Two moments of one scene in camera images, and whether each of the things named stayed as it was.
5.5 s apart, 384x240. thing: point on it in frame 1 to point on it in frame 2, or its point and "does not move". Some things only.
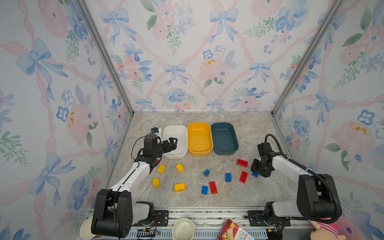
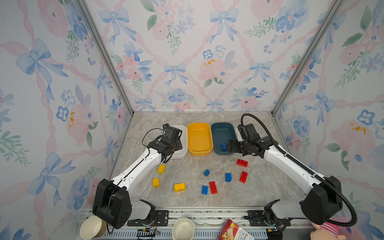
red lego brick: x=243 y=177 does not move
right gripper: x=253 y=167 to x=233 y=149
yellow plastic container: x=200 y=142 does not move
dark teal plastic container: x=225 y=140 does not move
